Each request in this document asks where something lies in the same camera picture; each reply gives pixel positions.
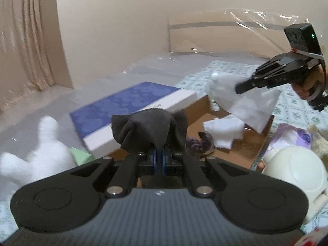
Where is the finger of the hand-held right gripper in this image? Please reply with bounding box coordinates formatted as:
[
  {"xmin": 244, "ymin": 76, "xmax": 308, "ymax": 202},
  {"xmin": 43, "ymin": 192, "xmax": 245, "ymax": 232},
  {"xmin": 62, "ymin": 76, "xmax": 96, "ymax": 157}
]
[
  {"xmin": 235, "ymin": 76, "xmax": 280, "ymax": 94},
  {"xmin": 250, "ymin": 54, "xmax": 285, "ymax": 80}
]

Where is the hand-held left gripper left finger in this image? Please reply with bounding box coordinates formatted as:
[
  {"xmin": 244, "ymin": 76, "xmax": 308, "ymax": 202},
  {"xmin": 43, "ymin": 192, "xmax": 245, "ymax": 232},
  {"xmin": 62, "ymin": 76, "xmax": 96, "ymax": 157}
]
[{"xmin": 58, "ymin": 149, "xmax": 158, "ymax": 198}]

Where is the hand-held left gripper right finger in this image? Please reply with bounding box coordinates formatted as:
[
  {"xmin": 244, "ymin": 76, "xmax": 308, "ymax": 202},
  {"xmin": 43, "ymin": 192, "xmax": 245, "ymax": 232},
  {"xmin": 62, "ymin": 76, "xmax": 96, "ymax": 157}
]
[{"xmin": 160, "ymin": 149, "xmax": 255, "ymax": 198}]

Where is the white thin cloth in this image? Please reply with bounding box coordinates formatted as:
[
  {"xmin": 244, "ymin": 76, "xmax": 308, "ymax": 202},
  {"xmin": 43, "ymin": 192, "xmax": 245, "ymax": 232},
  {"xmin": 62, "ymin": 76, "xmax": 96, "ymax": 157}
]
[{"xmin": 206, "ymin": 73, "xmax": 281, "ymax": 134}]

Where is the black cloth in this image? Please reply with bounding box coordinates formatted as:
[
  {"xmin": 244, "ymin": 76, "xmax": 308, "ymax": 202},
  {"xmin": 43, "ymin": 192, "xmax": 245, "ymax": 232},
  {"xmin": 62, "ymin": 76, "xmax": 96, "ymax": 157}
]
[{"xmin": 111, "ymin": 109, "xmax": 189, "ymax": 156}]

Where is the purple scrunchie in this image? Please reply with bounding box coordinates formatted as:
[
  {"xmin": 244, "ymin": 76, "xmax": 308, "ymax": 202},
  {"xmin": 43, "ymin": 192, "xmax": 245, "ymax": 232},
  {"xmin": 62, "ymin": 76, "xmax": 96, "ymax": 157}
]
[{"xmin": 185, "ymin": 131, "xmax": 215, "ymax": 157}]

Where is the white towel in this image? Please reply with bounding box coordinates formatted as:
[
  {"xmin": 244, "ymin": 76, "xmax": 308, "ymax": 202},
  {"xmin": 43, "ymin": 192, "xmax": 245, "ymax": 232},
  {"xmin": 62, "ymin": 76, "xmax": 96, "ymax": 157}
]
[{"xmin": 203, "ymin": 115, "xmax": 246, "ymax": 149}]

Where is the brown cardboard box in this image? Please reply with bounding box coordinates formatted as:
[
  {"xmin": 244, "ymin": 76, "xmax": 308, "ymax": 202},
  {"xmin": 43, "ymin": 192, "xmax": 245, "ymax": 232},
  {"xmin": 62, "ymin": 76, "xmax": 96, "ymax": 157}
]
[{"xmin": 102, "ymin": 92, "xmax": 275, "ymax": 173}]

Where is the cream cloth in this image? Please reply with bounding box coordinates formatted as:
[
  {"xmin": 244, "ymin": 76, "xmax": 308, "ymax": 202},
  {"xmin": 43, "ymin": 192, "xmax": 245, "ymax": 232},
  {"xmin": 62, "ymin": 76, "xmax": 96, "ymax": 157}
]
[{"xmin": 307, "ymin": 124, "xmax": 328, "ymax": 157}]

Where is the person's right hand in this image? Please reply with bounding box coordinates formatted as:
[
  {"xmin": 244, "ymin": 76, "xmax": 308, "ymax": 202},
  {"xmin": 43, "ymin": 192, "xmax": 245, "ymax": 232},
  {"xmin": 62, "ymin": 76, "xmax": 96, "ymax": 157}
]
[{"xmin": 292, "ymin": 65, "xmax": 328, "ymax": 101}]

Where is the green floral tablecloth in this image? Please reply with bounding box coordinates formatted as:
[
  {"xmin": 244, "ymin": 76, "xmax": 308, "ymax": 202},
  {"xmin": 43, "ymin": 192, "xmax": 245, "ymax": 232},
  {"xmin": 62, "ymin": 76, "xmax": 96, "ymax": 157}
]
[{"xmin": 0, "ymin": 60, "xmax": 328, "ymax": 239}]

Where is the plastic wrapped headboard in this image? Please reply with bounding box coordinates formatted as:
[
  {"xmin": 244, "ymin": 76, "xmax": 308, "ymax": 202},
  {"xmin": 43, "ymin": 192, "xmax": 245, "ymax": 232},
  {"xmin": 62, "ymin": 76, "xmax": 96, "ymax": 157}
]
[{"xmin": 168, "ymin": 7, "xmax": 328, "ymax": 60}]

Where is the purple tissue pack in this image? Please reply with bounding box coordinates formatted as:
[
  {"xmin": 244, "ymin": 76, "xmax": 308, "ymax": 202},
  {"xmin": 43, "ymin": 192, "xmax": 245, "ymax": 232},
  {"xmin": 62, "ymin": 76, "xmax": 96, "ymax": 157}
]
[{"xmin": 267, "ymin": 123, "xmax": 313, "ymax": 157}]

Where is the blue and white flat box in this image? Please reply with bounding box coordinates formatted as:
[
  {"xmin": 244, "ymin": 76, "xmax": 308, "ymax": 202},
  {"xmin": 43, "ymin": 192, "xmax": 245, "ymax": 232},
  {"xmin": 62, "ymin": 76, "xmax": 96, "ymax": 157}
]
[{"xmin": 70, "ymin": 81, "xmax": 198, "ymax": 151}]

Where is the small green box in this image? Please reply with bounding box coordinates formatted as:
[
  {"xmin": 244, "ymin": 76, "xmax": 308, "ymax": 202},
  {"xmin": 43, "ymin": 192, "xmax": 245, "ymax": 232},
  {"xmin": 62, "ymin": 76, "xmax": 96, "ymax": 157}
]
[{"xmin": 69, "ymin": 147, "xmax": 93, "ymax": 167}]

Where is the cream thermos bottle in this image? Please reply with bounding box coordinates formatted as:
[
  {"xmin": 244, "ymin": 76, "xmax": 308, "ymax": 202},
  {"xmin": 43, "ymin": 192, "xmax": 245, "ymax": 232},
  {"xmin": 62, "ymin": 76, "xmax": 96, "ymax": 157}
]
[{"xmin": 262, "ymin": 146, "xmax": 328, "ymax": 224}]

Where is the white plush rabbit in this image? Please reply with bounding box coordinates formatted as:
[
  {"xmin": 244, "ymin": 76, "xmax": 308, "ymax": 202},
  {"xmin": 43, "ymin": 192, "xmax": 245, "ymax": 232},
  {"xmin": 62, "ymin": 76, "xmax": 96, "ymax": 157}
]
[{"xmin": 0, "ymin": 116, "xmax": 78, "ymax": 192}]

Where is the red patterned clothing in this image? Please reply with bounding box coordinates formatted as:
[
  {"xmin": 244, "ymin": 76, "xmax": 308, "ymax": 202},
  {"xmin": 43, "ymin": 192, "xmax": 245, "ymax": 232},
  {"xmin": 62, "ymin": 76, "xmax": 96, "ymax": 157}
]
[{"xmin": 294, "ymin": 226, "xmax": 328, "ymax": 246}]

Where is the beige curtain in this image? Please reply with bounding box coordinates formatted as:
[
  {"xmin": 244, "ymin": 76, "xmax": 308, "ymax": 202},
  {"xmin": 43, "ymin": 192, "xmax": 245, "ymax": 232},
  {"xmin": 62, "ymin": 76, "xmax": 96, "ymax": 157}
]
[{"xmin": 0, "ymin": 0, "xmax": 74, "ymax": 113}]

